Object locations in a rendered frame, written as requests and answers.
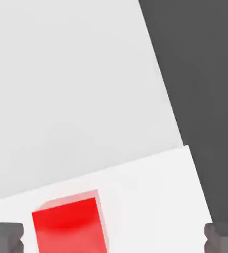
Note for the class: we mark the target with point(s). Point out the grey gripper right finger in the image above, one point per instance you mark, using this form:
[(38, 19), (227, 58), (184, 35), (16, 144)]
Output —
[(222, 239)]

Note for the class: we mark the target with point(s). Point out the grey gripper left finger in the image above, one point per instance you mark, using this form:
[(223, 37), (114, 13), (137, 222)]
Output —
[(4, 237)]

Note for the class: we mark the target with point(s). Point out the small red cube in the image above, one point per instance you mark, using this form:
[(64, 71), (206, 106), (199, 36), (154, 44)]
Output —
[(68, 223)]

